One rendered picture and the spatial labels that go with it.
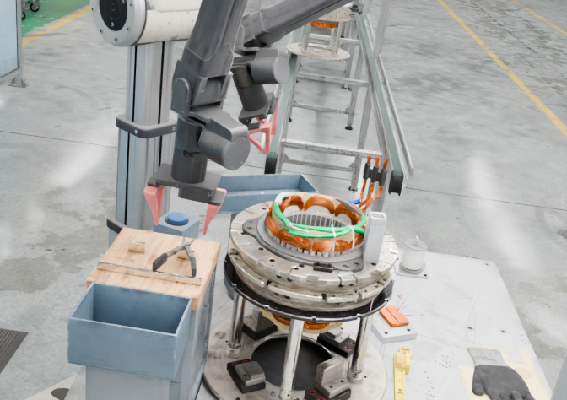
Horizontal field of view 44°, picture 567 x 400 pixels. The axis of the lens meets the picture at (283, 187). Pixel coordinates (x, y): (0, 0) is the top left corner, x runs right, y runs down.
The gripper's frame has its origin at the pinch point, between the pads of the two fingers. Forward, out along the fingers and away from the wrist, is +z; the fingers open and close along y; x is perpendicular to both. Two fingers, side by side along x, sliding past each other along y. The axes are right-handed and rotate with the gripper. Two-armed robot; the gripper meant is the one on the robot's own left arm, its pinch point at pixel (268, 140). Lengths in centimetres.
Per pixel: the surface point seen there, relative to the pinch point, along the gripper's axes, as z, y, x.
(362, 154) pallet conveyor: 79, 125, 5
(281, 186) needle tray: 15.2, 4.9, 2.5
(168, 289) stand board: -3, -51, 8
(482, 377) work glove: 51, -27, -37
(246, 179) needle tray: 9.5, 1.1, 8.7
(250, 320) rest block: 27.7, -27.1, 8.1
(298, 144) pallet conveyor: 68, 123, 31
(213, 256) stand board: 1.7, -37.8, 4.3
